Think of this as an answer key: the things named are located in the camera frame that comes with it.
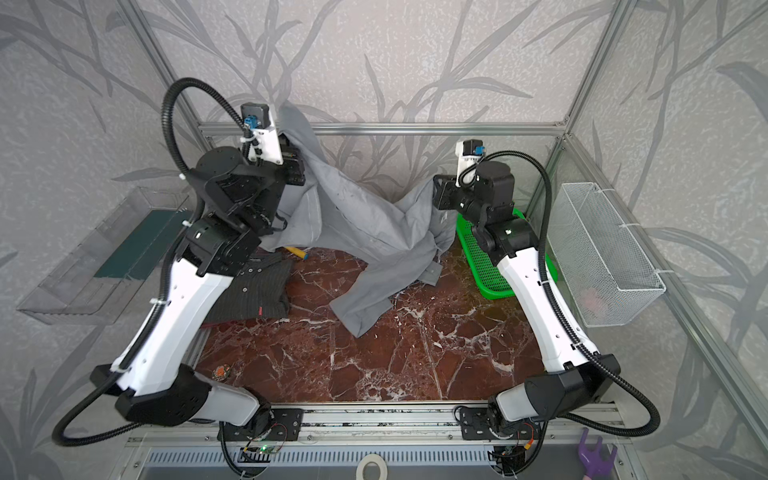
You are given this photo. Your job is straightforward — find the yellow toy hammer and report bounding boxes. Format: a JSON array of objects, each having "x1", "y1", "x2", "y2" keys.
[{"x1": 285, "y1": 246, "x2": 309, "y2": 260}]

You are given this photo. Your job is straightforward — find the light grey long sleeve shirt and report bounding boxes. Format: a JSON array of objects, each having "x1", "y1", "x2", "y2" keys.
[{"x1": 261, "y1": 102, "x2": 457, "y2": 337}]

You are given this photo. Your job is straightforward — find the pink item in wire basket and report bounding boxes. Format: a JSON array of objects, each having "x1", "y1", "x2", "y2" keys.
[{"x1": 578, "y1": 288, "x2": 607, "y2": 318}]

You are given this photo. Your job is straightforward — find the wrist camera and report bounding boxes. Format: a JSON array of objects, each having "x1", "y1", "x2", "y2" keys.
[
  {"x1": 241, "y1": 102, "x2": 284, "y2": 166},
  {"x1": 455, "y1": 139, "x2": 485, "y2": 187}
]

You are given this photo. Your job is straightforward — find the white tape roll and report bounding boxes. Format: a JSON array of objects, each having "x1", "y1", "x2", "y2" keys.
[{"x1": 355, "y1": 453, "x2": 389, "y2": 480}]

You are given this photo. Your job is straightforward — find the white wire mesh basket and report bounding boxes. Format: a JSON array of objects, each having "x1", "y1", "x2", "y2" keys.
[{"x1": 548, "y1": 182, "x2": 666, "y2": 328}]

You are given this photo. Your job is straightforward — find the small orange round object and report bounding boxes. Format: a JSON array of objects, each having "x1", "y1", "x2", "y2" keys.
[{"x1": 211, "y1": 365, "x2": 232, "y2": 382}]

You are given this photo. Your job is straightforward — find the dark striped folded shirt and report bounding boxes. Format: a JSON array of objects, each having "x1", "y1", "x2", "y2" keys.
[{"x1": 203, "y1": 250, "x2": 294, "y2": 327}]

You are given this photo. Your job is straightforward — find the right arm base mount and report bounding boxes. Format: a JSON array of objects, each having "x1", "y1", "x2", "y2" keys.
[{"x1": 453, "y1": 405, "x2": 548, "y2": 478}]

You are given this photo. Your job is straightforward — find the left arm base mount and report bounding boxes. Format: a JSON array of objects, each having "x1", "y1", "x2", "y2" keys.
[{"x1": 217, "y1": 408, "x2": 304, "y2": 465}]

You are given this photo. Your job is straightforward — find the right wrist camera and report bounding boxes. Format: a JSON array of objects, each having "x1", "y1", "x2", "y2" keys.
[{"x1": 455, "y1": 139, "x2": 485, "y2": 187}]

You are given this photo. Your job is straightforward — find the purple plastic toy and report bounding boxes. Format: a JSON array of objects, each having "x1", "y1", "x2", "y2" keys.
[{"x1": 577, "y1": 428, "x2": 618, "y2": 480}]

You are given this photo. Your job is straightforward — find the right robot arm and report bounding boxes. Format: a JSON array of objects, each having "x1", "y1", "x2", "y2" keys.
[{"x1": 433, "y1": 140, "x2": 661, "y2": 437}]

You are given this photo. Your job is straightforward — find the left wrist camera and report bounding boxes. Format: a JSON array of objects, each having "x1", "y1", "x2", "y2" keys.
[{"x1": 241, "y1": 102, "x2": 284, "y2": 166}]

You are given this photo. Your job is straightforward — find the clear acrylic wall shelf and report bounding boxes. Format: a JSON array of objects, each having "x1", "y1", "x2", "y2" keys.
[{"x1": 17, "y1": 187, "x2": 195, "y2": 326}]

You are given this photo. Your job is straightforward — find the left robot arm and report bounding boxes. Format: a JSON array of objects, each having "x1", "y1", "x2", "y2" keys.
[{"x1": 51, "y1": 77, "x2": 305, "y2": 447}]

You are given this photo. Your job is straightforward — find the green plastic basket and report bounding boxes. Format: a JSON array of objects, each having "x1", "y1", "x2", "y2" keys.
[{"x1": 454, "y1": 208, "x2": 559, "y2": 301}]

